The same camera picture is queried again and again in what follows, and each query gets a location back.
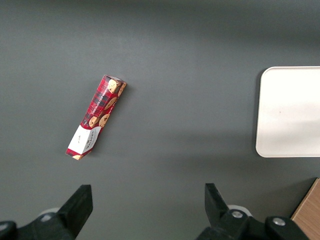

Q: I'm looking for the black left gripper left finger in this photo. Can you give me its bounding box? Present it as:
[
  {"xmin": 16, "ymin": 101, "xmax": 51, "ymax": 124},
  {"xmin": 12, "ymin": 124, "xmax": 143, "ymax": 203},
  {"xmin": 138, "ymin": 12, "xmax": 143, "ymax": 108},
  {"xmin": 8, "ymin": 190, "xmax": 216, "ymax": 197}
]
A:
[{"xmin": 0, "ymin": 184, "xmax": 94, "ymax": 240}]

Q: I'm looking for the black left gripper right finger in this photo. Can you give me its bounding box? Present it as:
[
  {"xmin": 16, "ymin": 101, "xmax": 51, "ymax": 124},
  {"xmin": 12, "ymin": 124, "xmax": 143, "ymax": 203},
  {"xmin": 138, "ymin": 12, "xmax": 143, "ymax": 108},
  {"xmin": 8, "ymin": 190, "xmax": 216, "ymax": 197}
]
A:
[{"xmin": 194, "ymin": 183, "xmax": 311, "ymax": 240}]

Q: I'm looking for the beige plastic tray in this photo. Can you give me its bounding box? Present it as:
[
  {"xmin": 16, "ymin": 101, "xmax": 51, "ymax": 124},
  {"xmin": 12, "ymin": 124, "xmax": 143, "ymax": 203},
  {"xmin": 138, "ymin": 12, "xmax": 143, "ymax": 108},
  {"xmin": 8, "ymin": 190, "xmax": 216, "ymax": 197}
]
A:
[{"xmin": 255, "ymin": 65, "xmax": 320, "ymax": 159}]

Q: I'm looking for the wooden drawer cabinet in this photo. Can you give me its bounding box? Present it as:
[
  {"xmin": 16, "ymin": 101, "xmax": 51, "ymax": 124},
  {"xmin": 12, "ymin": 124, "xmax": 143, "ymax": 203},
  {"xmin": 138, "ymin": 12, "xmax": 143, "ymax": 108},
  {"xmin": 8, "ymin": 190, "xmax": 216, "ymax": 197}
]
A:
[{"xmin": 290, "ymin": 177, "xmax": 320, "ymax": 240}]

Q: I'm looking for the red tartan cookie box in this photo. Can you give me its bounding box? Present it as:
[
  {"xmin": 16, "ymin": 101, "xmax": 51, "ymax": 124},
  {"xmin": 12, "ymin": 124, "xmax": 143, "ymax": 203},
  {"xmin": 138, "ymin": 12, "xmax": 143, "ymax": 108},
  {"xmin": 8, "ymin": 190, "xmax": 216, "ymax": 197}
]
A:
[{"xmin": 65, "ymin": 73, "xmax": 129, "ymax": 161}]

